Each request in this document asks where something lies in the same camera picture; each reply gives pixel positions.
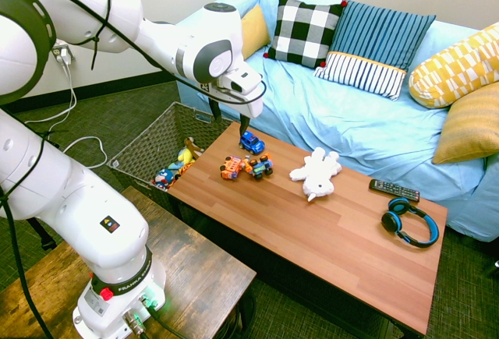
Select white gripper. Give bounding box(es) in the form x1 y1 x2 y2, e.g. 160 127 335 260
208 63 265 139

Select white stuffed unicorn toy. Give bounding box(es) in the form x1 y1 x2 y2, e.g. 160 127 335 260
288 146 344 203

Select blue toy car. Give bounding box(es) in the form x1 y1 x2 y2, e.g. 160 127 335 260
238 130 267 156

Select brown plush toy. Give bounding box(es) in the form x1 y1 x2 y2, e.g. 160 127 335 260
182 137 205 157

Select orange toy truck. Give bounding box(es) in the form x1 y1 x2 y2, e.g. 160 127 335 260
219 154 247 182

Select multicolour toy buggy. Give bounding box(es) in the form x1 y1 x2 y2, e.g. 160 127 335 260
243 151 275 181

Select yellow plush toy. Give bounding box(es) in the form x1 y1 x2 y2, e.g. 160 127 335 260
176 147 196 165

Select orange striped plush toy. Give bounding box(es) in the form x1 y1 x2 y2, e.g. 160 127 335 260
173 161 196 179

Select plain yellow pillow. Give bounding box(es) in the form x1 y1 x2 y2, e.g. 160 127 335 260
240 3 272 62

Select blue red hero plush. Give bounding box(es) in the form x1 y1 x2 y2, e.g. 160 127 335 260
153 168 175 191

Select black white checkered pillow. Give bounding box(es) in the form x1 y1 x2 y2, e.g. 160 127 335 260
262 0 349 70

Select light blue covered sofa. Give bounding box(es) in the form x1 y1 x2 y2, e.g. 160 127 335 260
175 0 499 243

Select red-brown wooden coffee table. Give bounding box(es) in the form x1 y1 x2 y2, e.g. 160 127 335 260
167 120 449 337

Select dark rustic wooden table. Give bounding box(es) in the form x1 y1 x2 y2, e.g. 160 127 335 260
0 185 258 339

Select blue striped pillow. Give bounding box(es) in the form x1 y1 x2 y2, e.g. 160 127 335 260
313 0 437 102

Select black remote control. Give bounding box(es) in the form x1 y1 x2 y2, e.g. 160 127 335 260
368 178 423 204

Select black blue headphones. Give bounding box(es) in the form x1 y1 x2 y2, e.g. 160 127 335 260
380 196 441 249

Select yellow white patterned bolster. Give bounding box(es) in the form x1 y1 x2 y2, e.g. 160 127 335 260
408 21 499 110

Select yellow ribbed pillow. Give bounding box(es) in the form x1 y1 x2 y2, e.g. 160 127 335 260
431 81 499 166

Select wire mesh basket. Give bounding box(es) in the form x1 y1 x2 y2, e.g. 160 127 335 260
107 101 228 216

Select white charger cable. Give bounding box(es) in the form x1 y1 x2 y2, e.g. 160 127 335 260
24 62 109 171

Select white wall outlet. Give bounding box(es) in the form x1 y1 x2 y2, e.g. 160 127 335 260
51 41 76 66

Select black base cable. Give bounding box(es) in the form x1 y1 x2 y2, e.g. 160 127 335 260
140 295 189 339

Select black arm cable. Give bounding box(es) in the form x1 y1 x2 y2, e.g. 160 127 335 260
0 0 268 339

